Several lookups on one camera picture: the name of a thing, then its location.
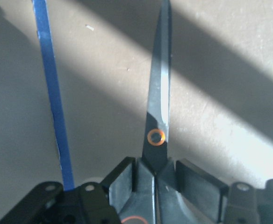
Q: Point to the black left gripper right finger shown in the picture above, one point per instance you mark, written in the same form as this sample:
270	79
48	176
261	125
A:
207	193

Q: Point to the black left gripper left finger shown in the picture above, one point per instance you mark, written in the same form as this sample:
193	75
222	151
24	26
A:
118	184

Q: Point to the grey orange scissors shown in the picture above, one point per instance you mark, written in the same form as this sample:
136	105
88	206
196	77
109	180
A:
156	198

